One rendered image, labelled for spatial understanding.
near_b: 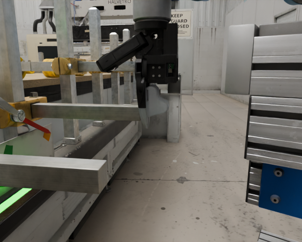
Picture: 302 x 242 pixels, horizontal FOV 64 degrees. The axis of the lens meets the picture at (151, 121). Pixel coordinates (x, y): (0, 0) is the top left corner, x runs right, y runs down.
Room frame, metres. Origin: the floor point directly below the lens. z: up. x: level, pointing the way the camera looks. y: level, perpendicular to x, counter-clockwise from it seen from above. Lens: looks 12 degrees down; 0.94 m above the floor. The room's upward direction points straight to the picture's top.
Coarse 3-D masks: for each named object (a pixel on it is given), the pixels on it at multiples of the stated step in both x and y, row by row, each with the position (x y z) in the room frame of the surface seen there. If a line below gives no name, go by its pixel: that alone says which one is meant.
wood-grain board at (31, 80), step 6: (132, 72) 2.69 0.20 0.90; (24, 78) 0.97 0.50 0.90; (30, 78) 0.97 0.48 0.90; (36, 78) 0.97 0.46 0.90; (42, 78) 0.97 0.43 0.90; (48, 78) 0.97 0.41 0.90; (54, 78) 1.02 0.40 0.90; (78, 78) 1.24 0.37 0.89; (84, 78) 1.31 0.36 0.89; (90, 78) 1.39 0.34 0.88; (24, 84) 0.82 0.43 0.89; (30, 84) 0.86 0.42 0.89; (36, 84) 0.89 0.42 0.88; (42, 84) 0.93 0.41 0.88; (48, 84) 0.97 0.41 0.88; (54, 84) 1.01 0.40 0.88
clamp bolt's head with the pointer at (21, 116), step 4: (20, 112) 0.47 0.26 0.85; (24, 112) 0.48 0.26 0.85; (12, 116) 0.47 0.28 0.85; (20, 116) 0.47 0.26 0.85; (24, 116) 0.48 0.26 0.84; (12, 120) 0.47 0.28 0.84; (20, 120) 0.47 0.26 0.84; (24, 120) 0.50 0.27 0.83; (28, 120) 0.51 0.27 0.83; (28, 124) 0.51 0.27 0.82; (32, 124) 0.52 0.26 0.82; (36, 124) 0.54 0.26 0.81; (36, 128) 0.54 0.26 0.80; (40, 128) 0.55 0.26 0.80; (44, 128) 0.57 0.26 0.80; (44, 132) 0.57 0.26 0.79; (48, 132) 0.58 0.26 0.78
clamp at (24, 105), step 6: (12, 102) 0.49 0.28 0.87; (18, 102) 0.50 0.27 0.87; (24, 102) 0.51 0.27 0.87; (30, 102) 0.53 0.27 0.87; (36, 102) 0.55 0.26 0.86; (42, 102) 0.58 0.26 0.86; (18, 108) 0.49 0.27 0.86; (24, 108) 0.51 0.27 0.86; (30, 108) 0.53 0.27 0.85; (0, 114) 0.47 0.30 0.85; (6, 114) 0.46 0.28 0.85; (30, 114) 0.53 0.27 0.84; (0, 120) 0.47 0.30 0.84; (6, 120) 0.46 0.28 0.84; (30, 120) 0.53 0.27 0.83; (36, 120) 0.55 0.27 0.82; (0, 126) 0.47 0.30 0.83; (6, 126) 0.47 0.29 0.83; (12, 126) 0.48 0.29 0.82
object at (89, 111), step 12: (36, 108) 0.53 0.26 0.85; (48, 108) 0.53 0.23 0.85; (60, 108) 0.52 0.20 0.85; (72, 108) 0.52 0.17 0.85; (84, 108) 0.51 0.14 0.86; (96, 108) 0.51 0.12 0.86; (108, 108) 0.51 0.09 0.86; (120, 108) 0.50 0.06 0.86; (132, 108) 0.50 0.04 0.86; (120, 120) 0.50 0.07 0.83; (132, 120) 0.50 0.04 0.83
